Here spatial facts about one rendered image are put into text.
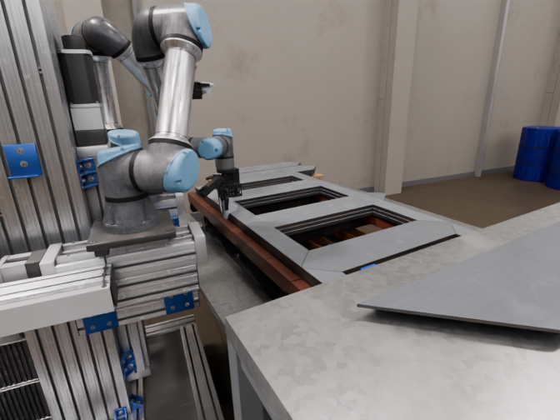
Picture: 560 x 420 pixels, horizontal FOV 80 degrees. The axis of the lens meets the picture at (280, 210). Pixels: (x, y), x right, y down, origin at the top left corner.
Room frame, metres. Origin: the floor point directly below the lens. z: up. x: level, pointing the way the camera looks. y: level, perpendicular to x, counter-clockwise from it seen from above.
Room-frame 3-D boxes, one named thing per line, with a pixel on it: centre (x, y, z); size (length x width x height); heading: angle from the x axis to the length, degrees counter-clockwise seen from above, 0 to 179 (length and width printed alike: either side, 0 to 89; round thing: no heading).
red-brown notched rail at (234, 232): (1.34, 0.17, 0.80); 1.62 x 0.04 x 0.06; 29
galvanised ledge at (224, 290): (1.46, 0.37, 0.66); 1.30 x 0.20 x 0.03; 29
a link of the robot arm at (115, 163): (0.93, 0.43, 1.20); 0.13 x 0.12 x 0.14; 78
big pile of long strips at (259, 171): (2.55, 0.10, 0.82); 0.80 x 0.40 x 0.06; 119
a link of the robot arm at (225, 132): (1.32, 0.21, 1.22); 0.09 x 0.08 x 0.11; 168
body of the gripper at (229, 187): (1.33, 0.21, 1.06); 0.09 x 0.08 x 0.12; 119
